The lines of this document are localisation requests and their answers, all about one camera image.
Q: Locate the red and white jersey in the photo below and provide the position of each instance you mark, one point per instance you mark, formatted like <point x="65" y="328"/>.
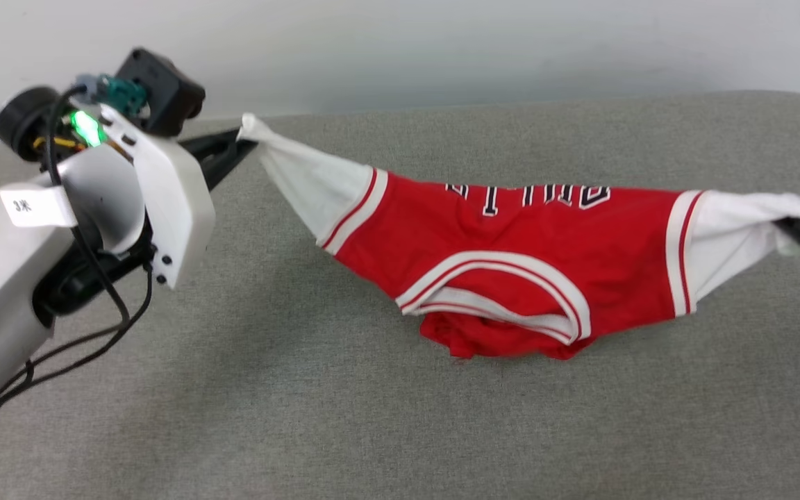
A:
<point x="511" y="236"/>

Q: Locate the grey fabric sofa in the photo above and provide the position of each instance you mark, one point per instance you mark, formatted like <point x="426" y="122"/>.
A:
<point x="372" y="430"/>

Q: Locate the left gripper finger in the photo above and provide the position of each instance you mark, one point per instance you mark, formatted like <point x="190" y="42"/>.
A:
<point x="223" y="163"/>
<point x="212" y="142"/>

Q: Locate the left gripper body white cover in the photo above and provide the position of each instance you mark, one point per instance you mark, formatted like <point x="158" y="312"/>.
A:
<point x="171" y="201"/>

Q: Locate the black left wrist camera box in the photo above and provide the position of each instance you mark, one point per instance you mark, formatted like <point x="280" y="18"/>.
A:
<point x="157" y="87"/>

